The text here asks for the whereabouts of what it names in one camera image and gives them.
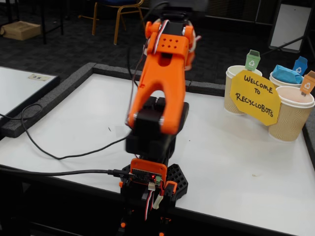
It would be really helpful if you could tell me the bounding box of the paper cup with blue label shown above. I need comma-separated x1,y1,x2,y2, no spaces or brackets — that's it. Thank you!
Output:
269,70,308,89

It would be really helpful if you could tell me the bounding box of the white standing board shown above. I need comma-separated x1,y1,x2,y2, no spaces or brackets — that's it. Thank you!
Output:
267,2,314,54

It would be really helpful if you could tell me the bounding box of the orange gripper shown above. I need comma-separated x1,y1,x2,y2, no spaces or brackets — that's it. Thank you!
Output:
185,34,202,72

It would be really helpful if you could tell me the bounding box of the black metal table frame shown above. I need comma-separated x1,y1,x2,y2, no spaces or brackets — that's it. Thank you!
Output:
4,0,66,45

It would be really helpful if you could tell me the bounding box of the black foam border strip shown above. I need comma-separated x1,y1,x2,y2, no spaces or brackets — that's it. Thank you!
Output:
92,62,226,95
301,118,315,150
0,62,97,138

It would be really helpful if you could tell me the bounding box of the blue paper-wrapped packet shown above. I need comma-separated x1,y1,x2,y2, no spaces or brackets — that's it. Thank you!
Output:
271,64,304,86

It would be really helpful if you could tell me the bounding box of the paper cup with green label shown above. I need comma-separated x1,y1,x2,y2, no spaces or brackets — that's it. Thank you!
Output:
223,65,263,116

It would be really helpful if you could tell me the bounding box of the white side table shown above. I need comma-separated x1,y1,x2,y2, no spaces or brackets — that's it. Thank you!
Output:
0,66,61,123

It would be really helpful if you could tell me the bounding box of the yellow welcome sign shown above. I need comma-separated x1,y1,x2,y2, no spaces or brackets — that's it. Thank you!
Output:
229,69,281,126

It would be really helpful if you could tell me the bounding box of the orange controller board holder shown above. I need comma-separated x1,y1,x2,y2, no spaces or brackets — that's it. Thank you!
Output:
129,158,168,185

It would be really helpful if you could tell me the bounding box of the red white black servo wire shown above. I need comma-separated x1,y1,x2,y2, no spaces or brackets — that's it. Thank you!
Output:
125,43,150,126
144,183,164,221
151,20,170,55

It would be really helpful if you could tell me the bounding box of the brown cardboard box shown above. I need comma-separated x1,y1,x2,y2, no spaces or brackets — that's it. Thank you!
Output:
0,21,42,41

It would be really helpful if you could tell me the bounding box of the blue paper bin label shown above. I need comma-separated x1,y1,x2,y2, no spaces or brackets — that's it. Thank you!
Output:
292,56,309,76

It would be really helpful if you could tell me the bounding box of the thick black power cable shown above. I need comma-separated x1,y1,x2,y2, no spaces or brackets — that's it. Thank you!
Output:
0,164,132,178

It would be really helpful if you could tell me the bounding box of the beige tape label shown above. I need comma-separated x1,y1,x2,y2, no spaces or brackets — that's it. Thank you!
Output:
27,73,52,82

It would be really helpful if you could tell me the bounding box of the wooden chair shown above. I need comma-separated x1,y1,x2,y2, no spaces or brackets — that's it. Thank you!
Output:
78,0,146,46

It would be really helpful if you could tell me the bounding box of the paper cup with orange label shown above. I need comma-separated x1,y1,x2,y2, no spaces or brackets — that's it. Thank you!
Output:
268,86,315,142

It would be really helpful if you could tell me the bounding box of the green paper bin label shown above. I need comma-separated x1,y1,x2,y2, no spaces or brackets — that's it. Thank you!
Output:
245,50,261,72

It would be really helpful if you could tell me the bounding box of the thin black camera cable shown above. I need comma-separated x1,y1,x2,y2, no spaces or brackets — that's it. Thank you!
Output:
0,1,170,160

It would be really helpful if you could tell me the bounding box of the orange paper bin label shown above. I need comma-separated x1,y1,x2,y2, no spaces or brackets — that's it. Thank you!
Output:
300,71,315,96

